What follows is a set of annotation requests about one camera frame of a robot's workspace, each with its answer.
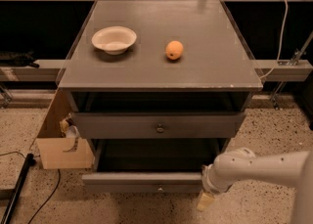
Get grey drawer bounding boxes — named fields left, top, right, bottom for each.
left=72, top=112, right=246, bottom=139
left=82, top=138, right=225, bottom=194

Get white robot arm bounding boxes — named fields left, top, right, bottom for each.
left=197, top=148, right=313, bottom=224

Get grey drawer cabinet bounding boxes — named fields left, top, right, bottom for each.
left=56, top=0, right=264, bottom=157

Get grey top drawer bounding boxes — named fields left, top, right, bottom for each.
left=72, top=112, right=246, bottom=139

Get orange fruit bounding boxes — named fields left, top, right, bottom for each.
left=165, top=41, right=184, bottom=61

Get crumpled items in box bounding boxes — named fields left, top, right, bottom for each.
left=60, top=113, right=79, bottom=138

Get cardboard box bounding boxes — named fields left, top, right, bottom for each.
left=36, top=90, right=94, bottom=169

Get black bar on floor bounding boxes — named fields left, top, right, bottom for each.
left=0, top=154, right=35, bottom=224

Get white bowl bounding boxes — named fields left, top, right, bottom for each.
left=91, top=26, right=137, bottom=55

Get black object on ledge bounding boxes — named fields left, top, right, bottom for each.
left=0, top=51, right=39, bottom=68

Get metal bracket strut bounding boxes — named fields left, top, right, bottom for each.
left=270, top=30, right=313, bottom=110

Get black floor cable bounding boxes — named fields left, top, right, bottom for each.
left=0, top=151, right=62, bottom=224

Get white cable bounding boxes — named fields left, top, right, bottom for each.
left=259, top=0, right=290, bottom=80

